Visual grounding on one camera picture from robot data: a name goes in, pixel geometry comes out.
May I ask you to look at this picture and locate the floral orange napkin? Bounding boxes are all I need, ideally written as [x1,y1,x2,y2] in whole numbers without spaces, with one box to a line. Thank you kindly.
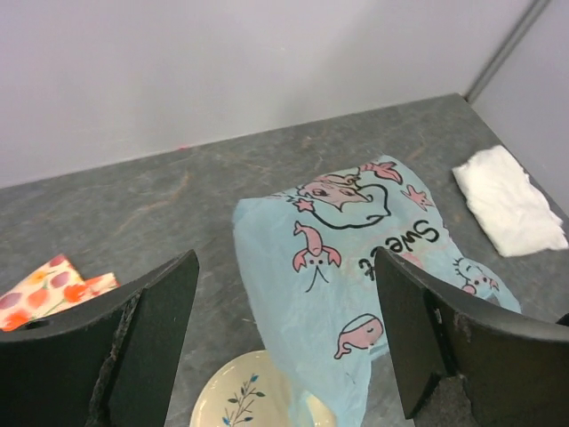
[1,254,119,332]

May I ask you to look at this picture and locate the cream and blue plate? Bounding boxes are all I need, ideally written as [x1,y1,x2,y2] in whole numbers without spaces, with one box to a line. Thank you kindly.
[189,350,338,427]

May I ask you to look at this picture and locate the light blue plastic bag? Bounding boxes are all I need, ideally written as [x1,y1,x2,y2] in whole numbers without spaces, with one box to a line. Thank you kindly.
[233,156,520,426]

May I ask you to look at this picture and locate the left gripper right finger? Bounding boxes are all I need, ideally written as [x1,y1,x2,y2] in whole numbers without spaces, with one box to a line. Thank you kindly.
[374,248,568,426]

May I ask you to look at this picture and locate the right aluminium frame post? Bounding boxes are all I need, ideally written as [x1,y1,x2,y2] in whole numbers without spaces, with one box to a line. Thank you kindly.
[462,0,551,104]

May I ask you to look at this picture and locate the white folded cloth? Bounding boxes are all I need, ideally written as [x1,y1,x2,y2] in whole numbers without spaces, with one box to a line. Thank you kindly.
[453,145,568,257]

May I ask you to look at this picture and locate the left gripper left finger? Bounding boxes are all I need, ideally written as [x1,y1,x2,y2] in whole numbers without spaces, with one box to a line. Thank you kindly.
[1,250,199,426]

